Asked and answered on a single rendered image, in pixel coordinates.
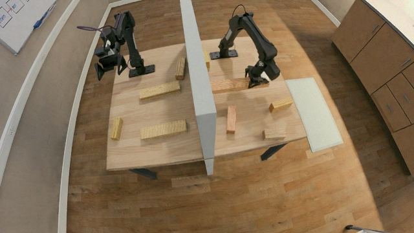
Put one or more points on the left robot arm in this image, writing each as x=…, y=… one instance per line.
x=265, y=49

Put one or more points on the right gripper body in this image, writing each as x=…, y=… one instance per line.
x=110, y=61

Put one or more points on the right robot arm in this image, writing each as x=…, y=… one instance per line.
x=122, y=35

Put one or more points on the light grey panel with slot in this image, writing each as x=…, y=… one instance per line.
x=204, y=104

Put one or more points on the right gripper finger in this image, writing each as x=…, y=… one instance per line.
x=121, y=62
x=99, y=71

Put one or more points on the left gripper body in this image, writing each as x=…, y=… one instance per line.
x=256, y=74

